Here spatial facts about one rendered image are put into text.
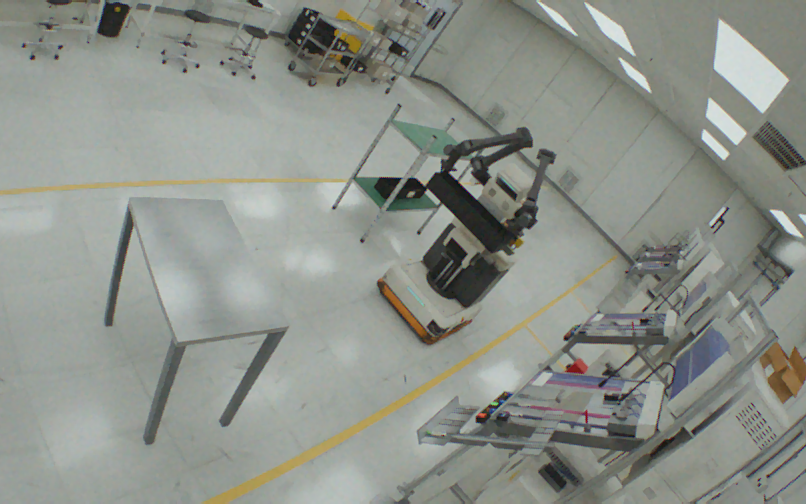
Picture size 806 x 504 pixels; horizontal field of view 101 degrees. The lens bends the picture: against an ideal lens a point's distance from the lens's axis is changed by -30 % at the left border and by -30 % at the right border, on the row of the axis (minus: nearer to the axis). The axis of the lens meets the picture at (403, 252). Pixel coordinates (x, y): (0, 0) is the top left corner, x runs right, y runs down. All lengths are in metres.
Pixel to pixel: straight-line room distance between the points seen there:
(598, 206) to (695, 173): 2.41
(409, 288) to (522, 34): 9.30
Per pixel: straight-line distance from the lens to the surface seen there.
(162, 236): 1.83
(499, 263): 3.37
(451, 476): 2.05
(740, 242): 10.70
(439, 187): 2.78
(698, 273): 6.55
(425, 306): 3.33
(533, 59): 11.62
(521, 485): 2.28
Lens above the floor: 1.98
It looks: 28 degrees down
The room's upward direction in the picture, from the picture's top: 37 degrees clockwise
